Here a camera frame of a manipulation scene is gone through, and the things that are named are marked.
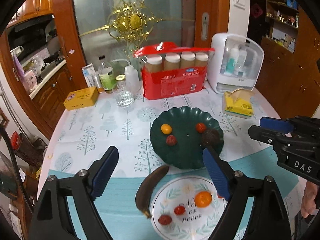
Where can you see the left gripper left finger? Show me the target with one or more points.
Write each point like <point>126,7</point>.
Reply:
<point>51,217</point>

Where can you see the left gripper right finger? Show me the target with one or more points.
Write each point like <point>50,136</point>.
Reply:
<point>268,218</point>

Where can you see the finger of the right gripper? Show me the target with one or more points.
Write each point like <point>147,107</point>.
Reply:
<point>278,125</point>
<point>275,136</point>

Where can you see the dark brown avocado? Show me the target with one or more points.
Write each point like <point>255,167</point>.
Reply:
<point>210,137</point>

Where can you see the large cherry tomato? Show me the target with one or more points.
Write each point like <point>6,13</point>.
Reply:
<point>201,127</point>

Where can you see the dried red date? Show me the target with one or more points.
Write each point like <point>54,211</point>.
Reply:
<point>165,220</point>
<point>171,140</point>

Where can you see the yellow cherry tomato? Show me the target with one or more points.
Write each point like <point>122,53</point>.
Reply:
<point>166,129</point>

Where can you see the person's right hand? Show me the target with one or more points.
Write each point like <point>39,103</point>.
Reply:
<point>308,201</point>

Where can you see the yellow tissue box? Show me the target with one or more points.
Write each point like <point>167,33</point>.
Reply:
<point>237,103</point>

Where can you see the orange mandarin centre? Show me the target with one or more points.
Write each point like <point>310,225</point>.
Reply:
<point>203,199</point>

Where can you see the white cosmetics storage box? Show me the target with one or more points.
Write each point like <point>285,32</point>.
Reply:
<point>236,63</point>

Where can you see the round white placemat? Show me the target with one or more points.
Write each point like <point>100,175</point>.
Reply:
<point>195,223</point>

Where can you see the small cherry tomato left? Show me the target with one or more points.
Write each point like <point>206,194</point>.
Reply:
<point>179,210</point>

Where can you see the overripe dark banana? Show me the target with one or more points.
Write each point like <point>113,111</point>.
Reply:
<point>144,193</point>

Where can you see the green scalloped plate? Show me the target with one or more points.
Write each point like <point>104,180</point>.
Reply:
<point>187,153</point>

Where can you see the red paper cup pack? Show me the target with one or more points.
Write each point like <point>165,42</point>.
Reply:
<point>170,70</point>

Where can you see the yellow flat box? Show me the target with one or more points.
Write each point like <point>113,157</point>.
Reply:
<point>81,98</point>

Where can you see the clear drinking glass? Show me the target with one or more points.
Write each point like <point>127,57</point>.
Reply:
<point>122,94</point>

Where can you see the small metal tin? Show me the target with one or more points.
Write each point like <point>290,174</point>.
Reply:
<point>97,82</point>

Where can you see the clear bottle green label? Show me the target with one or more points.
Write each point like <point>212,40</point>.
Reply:
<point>106,74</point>

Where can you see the white blue carton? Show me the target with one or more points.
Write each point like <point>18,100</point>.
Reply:
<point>88,72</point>

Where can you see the white squeeze bottle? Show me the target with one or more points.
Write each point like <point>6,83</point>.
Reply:
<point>130,75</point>

